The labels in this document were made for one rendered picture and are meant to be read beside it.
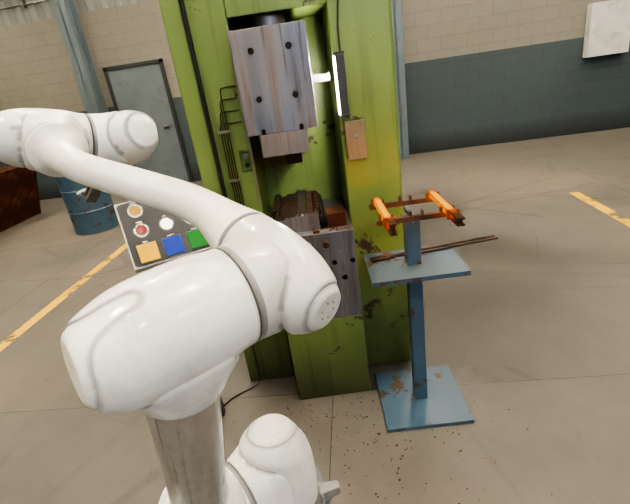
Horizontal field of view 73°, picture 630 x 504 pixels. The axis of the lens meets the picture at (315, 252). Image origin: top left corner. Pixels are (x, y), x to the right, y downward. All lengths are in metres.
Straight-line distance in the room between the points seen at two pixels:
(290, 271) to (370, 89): 1.56
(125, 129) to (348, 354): 1.62
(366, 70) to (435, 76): 5.96
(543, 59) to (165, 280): 8.14
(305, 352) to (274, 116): 1.14
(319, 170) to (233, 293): 1.93
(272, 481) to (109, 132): 0.78
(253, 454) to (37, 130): 0.75
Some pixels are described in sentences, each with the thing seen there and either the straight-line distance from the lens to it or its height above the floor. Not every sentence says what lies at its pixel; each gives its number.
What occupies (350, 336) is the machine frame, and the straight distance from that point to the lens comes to 2.17.
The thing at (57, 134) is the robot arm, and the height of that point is 1.54.
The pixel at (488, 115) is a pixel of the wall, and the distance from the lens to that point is 8.21.
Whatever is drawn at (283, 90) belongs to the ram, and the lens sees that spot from 1.85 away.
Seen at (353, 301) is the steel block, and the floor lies 0.55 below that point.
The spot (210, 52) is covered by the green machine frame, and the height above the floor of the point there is 1.71.
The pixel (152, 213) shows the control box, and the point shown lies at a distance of 1.88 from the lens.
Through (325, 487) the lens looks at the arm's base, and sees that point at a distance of 1.21.
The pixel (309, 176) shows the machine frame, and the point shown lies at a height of 1.06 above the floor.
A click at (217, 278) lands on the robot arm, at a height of 1.38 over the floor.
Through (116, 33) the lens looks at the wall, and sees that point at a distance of 8.72.
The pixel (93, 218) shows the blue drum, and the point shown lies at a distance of 6.38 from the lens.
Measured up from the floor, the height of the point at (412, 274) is 0.76.
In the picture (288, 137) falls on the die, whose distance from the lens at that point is 1.87.
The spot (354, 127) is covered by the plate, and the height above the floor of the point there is 1.33.
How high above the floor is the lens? 1.58
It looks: 23 degrees down
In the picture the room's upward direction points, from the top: 8 degrees counter-clockwise
